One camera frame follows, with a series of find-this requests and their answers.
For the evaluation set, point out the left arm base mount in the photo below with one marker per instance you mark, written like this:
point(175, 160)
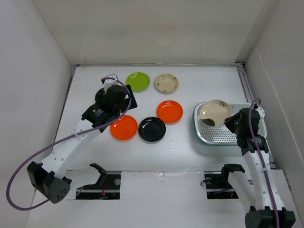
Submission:
point(106, 187)

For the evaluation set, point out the black plate left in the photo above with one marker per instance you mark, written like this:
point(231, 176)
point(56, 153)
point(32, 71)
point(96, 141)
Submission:
point(99, 95)

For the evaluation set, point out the orange plate right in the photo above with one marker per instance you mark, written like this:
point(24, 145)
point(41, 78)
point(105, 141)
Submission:
point(169, 111)

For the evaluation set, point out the orange plate left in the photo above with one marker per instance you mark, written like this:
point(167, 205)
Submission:
point(124, 128)

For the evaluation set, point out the white perforated plastic bin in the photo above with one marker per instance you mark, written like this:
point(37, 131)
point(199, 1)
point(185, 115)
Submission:
point(220, 135)

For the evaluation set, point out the orange plate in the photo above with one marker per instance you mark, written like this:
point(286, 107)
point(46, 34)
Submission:
point(169, 111)
point(124, 128)

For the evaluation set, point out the beige plate with black blot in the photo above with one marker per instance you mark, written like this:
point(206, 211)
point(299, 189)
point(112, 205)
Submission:
point(215, 112)

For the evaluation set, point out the beige plate with characters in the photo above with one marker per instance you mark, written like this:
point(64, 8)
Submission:
point(166, 83)

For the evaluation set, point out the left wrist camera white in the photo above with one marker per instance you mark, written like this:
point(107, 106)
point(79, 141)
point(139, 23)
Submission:
point(108, 81)

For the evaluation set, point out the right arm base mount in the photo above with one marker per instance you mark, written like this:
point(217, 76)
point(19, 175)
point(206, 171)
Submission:
point(217, 185)

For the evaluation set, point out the green plate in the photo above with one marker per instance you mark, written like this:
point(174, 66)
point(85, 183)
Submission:
point(138, 81)

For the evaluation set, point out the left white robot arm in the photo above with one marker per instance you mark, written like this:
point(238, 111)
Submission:
point(48, 176)

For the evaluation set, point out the black plate centre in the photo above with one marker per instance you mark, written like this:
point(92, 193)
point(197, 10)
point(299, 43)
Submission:
point(152, 129)

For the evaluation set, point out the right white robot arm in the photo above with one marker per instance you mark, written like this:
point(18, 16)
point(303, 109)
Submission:
point(260, 198)

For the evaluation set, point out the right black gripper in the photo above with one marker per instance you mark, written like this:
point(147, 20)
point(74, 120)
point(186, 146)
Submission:
point(229, 121)

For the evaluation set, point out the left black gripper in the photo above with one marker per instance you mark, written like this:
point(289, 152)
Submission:
point(126, 103)

